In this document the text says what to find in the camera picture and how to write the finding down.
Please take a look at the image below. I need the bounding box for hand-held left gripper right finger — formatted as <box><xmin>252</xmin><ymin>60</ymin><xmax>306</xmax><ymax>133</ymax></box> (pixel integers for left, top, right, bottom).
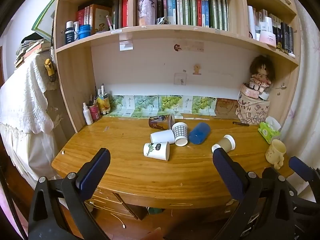
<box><xmin>212</xmin><ymin>147</ymin><xmax>298</xmax><ymax>240</ymax></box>

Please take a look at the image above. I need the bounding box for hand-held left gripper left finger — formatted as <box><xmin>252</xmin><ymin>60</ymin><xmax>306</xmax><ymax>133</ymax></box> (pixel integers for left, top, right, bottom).
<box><xmin>28</xmin><ymin>148</ymin><xmax>111</xmax><ymax>240</ymax></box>

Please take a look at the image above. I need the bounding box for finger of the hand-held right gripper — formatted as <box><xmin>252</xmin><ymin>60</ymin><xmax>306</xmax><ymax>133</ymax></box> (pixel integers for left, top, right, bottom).
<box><xmin>289</xmin><ymin>156</ymin><xmax>320</xmax><ymax>203</ymax></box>

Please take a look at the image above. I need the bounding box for tan cup with white rim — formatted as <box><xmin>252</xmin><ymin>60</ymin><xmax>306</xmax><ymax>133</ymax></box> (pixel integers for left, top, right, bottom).
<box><xmin>211</xmin><ymin>135</ymin><xmax>236</xmax><ymax>154</ymax></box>

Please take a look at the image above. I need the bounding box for blue cup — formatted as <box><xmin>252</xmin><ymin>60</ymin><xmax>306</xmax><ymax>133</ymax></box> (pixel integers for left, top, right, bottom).
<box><xmin>189</xmin><ymin>122</ymin><xmax>211</xmax><ymax>145</ymax></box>

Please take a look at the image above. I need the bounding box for grey checkered paper cup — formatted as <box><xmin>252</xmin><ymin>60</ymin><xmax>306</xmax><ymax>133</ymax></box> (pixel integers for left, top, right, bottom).
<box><xmin>172</xmin><ymin>122</ymin><xmax>188</xmax><ymax>147</ymax></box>

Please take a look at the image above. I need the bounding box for white cup with leaf print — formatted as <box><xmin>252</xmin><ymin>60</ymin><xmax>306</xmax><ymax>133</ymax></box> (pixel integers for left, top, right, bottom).
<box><xmin>143</xmin><ymin>142</ymin><xmax>170</xmax><ymax>161</ymax></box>

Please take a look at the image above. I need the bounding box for plain white paper cup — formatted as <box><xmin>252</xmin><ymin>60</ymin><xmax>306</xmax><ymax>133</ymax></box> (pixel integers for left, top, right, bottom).
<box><xmin>150</xmin><ymin>129</ymin><xmax>175</xmax><ymax>145</ymax></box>

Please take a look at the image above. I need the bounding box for brown patterned paper cup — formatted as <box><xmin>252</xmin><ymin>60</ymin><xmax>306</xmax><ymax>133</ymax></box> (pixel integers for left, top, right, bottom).
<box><xmin>148</xmin><ymin>114</ymin><xmax>175</xmax><ymax>130</ymax></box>

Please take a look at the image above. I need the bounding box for cream ceramic mug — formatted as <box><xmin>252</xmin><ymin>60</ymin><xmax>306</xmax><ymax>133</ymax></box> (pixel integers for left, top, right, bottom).
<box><xmin>265</xmin><ymin>139</ymin><xmax>287</xmax><ymax>170</ymax></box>

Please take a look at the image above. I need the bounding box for wooden desk drawer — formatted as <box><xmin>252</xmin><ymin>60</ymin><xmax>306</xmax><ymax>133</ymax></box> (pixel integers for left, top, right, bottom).
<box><xmin>89</xmin><ymin>187</ymin><xmax>148</xmax><ymax>221</ymax></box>

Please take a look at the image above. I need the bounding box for green tissue pack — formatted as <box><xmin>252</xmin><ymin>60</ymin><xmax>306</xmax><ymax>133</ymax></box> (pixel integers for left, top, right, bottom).
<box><xmin>258</xmin><ymin>116</ymin><xmax>282</xmax><ymax>144</ymax></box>

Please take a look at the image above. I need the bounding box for white spray bottle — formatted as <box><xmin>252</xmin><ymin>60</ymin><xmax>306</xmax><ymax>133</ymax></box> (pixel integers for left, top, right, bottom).
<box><xmin>82</xmin><ymin>102</ymin><xmax>94</xmax><ymax>126</ymax></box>

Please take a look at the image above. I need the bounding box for pink pen holder can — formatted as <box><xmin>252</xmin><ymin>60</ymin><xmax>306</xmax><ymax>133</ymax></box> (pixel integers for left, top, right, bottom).
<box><xmin>87</xmin><ymin>104</ymin><xmax>101</xmax><ymax>122</ymax></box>

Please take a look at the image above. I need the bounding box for brown cardboard picture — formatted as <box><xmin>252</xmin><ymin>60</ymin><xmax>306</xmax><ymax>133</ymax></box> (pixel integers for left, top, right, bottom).
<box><xmin>214</xmin><ymin>98</ymin><xmax>239</xmax><ymax>120</ymax></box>

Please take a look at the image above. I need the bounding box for letter print fabric basket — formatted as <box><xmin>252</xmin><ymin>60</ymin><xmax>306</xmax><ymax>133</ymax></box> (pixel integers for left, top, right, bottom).
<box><xmin>236</xmin><ymin>90</ymin><xmax>271</xmax><ymax>126</ymax></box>

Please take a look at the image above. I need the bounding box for yellow pen holder can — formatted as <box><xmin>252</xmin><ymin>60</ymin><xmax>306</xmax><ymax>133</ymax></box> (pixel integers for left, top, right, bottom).
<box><xmin>97</xmin><ymin>93</ymin><xmax>111</xmax><ymax>116</ymax></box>

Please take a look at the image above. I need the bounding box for pink round box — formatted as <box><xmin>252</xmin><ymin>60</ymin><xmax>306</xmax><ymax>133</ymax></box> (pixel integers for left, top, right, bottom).
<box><xmin>240</xmin><ymin>83</ymin><xmax>261</xmax><ymax>99</ymax></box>

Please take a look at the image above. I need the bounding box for wooden bookshelf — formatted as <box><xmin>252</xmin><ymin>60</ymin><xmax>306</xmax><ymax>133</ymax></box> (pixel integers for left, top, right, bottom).
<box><xmin>51</xmin><ymin>0</ymin><xmax>302</xmax><ymax>133</ymax></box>

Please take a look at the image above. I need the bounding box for grape print paper strip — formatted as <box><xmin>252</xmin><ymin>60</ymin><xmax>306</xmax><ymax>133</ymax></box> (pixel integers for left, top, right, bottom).
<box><xmin>103</xmin><ymin>95</ymin><xmax>217</xmax><ymax>118</ymax></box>

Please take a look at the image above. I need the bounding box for rag doll with brown hair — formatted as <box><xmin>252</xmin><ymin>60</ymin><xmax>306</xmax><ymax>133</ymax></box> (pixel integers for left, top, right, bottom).
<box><xmin>249</xmin><ymin>55</ymin><xmax>276</xmax><ymax>93</ymax></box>

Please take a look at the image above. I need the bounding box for white lace cloth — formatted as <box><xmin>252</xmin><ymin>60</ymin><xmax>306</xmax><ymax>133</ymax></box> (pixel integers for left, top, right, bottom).
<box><xmin>0</xmin><ymin>53</ymin><xmax>55</xmax><ymax>134</ymax></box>

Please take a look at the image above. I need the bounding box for yellow hanging toy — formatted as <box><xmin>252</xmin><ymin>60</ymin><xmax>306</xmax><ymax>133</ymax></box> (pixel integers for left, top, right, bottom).
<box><xmin>44</xmin><ymin>58</ymin><xmax>57</xmax><ymax>77</ymax></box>

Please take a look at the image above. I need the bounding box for clear plastic label holder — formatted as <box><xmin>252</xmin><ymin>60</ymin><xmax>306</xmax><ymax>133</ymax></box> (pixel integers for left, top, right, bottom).
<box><xmin>119</xmin><ymin>40</ymin><xmax>135</xmax><ymax>51</ymax></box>

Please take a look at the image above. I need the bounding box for pink white box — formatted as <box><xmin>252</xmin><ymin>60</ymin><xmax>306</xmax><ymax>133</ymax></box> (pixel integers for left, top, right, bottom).
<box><xmin>259</xmin><ymin>31</ymin><xmax>277</xmax><ymax>49</ymax></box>

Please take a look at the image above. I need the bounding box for stack of books and papers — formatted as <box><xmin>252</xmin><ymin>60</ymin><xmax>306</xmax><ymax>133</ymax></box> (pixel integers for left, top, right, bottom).
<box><xmin>14</xmin><ymin>36</ymin><xmax>52</xmax><ymax>68</ymax></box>

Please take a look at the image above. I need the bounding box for row of boxes and bottles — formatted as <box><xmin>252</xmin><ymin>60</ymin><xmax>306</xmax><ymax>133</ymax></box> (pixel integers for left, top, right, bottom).
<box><xmin>247</xmin><ymin>5</ymin><xmax>296</xmax><ymax>57</ymax></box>

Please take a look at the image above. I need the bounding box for dark blue bottle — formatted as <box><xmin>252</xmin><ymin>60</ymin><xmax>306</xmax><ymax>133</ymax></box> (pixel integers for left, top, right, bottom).
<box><xmin>65</xmin><ymin>21</ymin><xmax>76</xmax><ymax>44</ymax></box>

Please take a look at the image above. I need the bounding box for blue jar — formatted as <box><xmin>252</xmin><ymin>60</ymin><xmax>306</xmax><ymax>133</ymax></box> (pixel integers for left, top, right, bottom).
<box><xmin>78</xmin><ymin>24</ymin><xmax>92</xmax><ymax>40</ymax></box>

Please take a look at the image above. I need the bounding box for brown printed box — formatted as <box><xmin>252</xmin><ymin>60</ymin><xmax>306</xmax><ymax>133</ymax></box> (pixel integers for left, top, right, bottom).
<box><xmin>88</xmin><ymin>4</ymin><xmax>112</xmax><ymax>35</ymax></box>

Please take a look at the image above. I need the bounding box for red box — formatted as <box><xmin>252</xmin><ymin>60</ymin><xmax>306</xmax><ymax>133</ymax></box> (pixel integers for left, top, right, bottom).
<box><xmin>75</xmin><ymin>9</ymin><xmax>86</xmax><ymax>27</ymax></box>

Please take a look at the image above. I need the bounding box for green framed picture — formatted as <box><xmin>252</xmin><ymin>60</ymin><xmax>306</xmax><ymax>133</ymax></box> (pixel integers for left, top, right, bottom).
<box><xmin>31</xmin><ymin>0</ymin><xmax>58</xmax><ymax>42</ymax></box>

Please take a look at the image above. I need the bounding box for row of books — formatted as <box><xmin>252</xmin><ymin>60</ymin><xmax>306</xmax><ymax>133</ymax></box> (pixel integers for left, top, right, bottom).
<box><xmin>155</xmin><ymin>0</ymin><xmax>229</xmax><ymax>32</ymax></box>

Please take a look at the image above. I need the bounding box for floral cylinder tube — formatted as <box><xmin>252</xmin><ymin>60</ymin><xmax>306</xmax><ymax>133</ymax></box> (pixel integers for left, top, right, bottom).
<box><xmin>137</xmin><ymin>0</ymin><xmax>157</xmax><ymax>27</ymax></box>

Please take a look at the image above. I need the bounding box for white cable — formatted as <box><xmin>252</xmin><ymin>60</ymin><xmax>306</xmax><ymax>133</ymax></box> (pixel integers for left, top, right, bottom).
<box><xmin>110</xmin><ymin>212</ymin><xmax>126</xmax><ymax>229</ymax></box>

